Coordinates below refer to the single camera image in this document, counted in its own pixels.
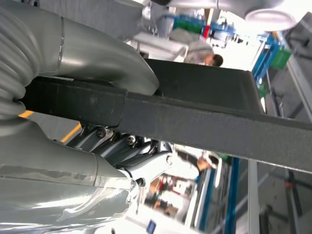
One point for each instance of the yellow floor tape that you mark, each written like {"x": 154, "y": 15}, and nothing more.
{"x": 72, "y": 132}

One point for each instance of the green plastic crate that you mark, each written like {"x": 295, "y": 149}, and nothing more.
{"x": 189, "y": 26}
{"x": 280, "y": 58}

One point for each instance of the person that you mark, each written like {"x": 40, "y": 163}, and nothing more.
{"x": 199, "y": 50}
{"x": 187, "y": 158}

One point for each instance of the white round disc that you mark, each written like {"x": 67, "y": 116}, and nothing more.
{"x": 270, "y": 20}

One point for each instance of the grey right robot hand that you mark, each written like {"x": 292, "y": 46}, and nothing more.
{"x": 48, "y": 193}

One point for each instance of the blue metal shelf rack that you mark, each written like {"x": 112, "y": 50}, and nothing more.
{"x": 231, "y": 200}
{"x": 265, "y": 58}

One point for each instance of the white desk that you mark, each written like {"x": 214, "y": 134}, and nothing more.
{"x": 156, "y": 43}

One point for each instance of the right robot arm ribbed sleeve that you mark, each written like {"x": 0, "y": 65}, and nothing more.
{"x": 14, "y": 64}

